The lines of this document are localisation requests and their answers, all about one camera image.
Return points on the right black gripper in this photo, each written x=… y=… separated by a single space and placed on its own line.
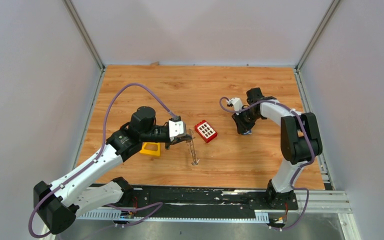
x=242 y=127

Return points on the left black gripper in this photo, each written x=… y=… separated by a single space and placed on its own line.
x=177 y=140

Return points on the grey metal keyring disc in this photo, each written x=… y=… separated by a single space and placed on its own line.
x=195 y=159

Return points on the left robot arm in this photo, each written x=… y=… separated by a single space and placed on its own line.
x=60 y=202

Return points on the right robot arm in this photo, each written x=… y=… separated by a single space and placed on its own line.
x=300 y=140

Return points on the red window toy block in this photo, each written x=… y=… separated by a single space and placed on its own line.
x=206 y=131

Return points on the yellow triangular toy block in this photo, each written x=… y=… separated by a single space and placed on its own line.
x=151 y=149

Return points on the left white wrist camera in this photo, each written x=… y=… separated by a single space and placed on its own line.
x=176 y=129

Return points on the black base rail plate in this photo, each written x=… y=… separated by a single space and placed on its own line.
x=201 y=202

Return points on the white slotted cable duct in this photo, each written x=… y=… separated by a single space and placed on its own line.
x=116 y=215

